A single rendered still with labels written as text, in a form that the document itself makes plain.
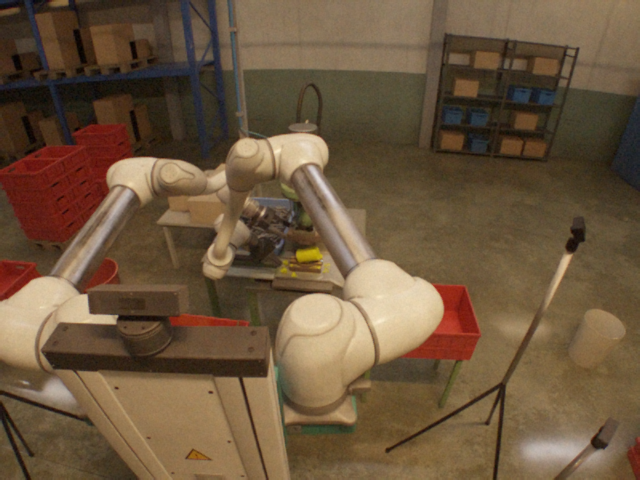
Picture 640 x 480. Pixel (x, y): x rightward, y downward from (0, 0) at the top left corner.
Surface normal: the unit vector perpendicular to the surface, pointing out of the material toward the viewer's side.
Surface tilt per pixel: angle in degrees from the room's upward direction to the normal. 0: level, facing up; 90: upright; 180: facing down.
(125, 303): 61
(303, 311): 5
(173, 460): 90
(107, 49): 90
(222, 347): 0
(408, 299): 15
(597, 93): 90
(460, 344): 90
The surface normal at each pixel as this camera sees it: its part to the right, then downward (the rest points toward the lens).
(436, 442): 0.00, -0.83
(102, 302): 0.02, 0.09
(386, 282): 0.07, -0.67
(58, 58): -0.12, 0.55
